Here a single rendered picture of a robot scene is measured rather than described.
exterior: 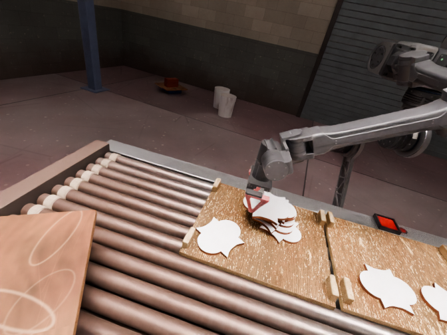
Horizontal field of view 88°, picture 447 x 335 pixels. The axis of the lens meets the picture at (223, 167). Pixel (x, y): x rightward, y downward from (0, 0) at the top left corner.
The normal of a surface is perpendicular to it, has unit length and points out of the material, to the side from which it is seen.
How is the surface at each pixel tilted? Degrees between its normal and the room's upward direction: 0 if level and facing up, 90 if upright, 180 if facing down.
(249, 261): 0
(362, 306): 0
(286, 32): 90
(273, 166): 89
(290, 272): 0
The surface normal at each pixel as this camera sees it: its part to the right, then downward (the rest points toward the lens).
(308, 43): -0.36, 0.44
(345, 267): 0.18, -0.83
